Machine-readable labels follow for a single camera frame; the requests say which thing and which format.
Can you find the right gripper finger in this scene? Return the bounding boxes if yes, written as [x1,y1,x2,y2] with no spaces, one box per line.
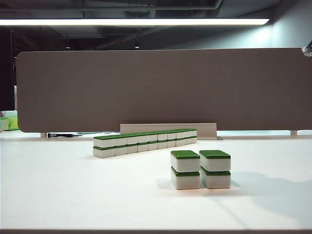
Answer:
[302,40,312,58]

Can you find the brown desk partition panel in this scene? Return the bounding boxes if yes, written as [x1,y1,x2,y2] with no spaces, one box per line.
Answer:
[16,47,312,134]

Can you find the long ceiling light strip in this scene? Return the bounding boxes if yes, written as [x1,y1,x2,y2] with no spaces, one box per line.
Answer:
[0,18,270,26]

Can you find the green and white box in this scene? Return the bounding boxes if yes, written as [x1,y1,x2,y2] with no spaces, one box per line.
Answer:
[0,110,19,132]

